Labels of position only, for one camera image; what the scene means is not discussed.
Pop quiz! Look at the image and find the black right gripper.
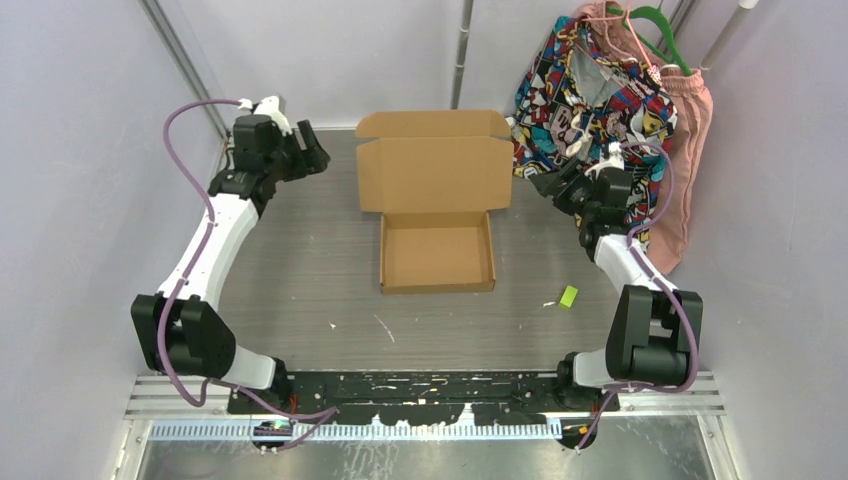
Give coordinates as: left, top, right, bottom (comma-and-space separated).
529, 155, 597, 219

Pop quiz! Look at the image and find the brown cardboard box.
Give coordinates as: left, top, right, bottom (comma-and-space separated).
355, 110, 513, 295

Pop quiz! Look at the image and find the small green block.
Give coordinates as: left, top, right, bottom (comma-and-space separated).
558, 285, 579, 309

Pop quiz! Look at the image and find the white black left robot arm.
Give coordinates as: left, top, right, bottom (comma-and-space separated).
130, 95, 330, 413

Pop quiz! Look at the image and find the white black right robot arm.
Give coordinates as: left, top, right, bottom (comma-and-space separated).
531, 142, 703, 411

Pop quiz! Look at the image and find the colourful cartoon print garment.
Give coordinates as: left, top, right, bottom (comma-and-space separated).
506, 16, 678, 226

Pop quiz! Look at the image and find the pink clothes hanger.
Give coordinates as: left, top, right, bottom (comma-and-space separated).
575, 1, 663, 86

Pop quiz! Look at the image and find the pink garment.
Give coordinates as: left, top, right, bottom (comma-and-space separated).
573, 0, 715, 277

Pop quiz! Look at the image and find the green clothes hanger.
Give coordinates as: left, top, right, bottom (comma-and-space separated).
606, 3, 694, 77

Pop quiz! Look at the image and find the white rack stand with pole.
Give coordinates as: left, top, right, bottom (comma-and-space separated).
450, 0, 474, 110

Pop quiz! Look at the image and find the white slanted rack pole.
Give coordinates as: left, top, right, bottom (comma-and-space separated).
699, 0, 759, 72

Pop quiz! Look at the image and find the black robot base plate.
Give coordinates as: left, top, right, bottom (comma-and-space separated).
227, 370, 620, 449

